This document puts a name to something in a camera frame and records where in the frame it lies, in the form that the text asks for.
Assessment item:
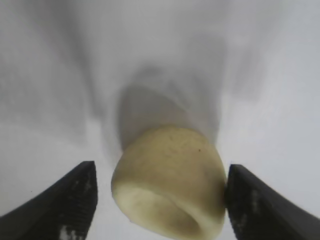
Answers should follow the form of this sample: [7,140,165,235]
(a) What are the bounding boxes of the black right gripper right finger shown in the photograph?
[224,163,320,240]

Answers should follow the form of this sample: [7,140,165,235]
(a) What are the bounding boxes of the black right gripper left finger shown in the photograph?
[0,160,99,240]

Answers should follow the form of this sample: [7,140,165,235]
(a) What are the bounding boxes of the pale yellow egg yolk pastry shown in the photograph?
[110,124,228,240]

